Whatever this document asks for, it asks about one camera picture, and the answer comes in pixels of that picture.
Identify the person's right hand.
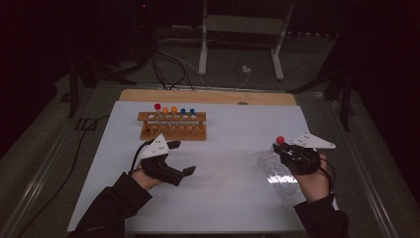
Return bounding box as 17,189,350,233
293,153,331,203

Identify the orange cap test tube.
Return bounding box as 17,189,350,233
169,105,178,132
161,106,170,132

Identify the black floor cable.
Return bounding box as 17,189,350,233
16,113,110,238

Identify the wooden test tube rack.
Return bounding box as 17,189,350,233
137,111,207,142

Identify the bundle of black cables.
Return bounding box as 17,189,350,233
132,0,196,91

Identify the blue cap test tube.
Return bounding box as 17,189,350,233
188,107,197,132
179,107,188,132

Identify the hand-held gripper cable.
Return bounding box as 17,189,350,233
128,140,157,177
318,158,337,194

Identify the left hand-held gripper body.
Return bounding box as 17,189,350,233
140,133,185,186

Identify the right hand-held gripper cable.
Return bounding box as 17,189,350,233
318,158,337,194

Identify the person's left hand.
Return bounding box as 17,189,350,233
130,167,162,191

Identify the black stand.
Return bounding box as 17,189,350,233
67,56,137,119
286,33,356,132

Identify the white table mat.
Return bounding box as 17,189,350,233
66,100,340,234

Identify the clear plastic tray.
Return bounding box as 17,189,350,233
257,147,306,204

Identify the metal floor rail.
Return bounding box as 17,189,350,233
326,98,397,238
0,95,97,238

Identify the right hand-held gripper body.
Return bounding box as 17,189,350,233
283,132,337,177

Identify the white cable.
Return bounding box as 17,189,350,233
157,49,251,90

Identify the white metal stand frame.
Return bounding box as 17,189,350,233
197,0,295,81

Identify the left hand-held gripper cable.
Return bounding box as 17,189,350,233
128,140,157,177

